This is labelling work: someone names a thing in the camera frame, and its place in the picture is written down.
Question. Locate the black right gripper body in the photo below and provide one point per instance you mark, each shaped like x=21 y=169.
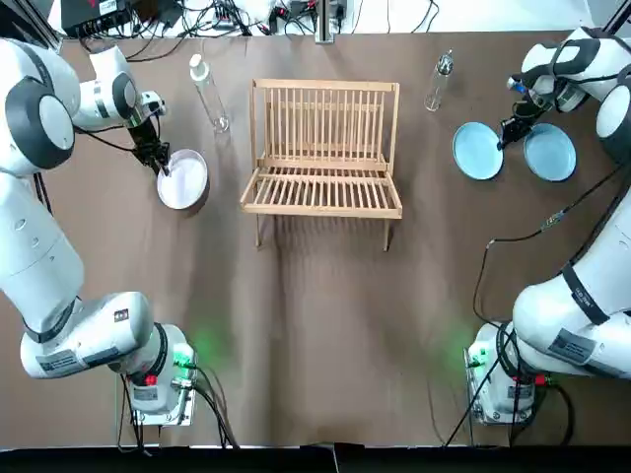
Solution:
x=527 y=111

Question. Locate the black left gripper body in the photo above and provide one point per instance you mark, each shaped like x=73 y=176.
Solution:
x=143 y=135

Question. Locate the pale round plate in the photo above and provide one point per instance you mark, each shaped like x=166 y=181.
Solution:
x=183 y=180

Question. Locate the blue round plate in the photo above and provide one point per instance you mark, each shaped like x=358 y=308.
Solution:
x=549 y=153
x=477 y=150

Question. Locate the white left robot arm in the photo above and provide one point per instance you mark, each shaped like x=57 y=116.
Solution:
x=44 y=231

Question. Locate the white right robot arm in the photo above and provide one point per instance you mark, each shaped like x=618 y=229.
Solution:
x=557 y=315

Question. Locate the wooden dish rack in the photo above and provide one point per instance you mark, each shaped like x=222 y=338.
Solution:
x=320 y=162

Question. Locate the clear bottle white cap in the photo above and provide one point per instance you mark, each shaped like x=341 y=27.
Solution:
x=209 y=93

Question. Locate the clear bottle silver cap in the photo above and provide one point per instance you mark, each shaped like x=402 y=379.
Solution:
x=436 y=86

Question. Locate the black power adapter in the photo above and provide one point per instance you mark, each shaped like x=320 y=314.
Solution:
x=167 y=10

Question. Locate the black router red logo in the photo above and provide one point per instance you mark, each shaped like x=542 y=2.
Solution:
x=93 y=17

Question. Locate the usb hub red lights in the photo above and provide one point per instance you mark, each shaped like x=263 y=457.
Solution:
x=224 y=17

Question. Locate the aluminium corner frame post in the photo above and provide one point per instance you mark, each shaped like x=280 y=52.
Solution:
x=34 y=32

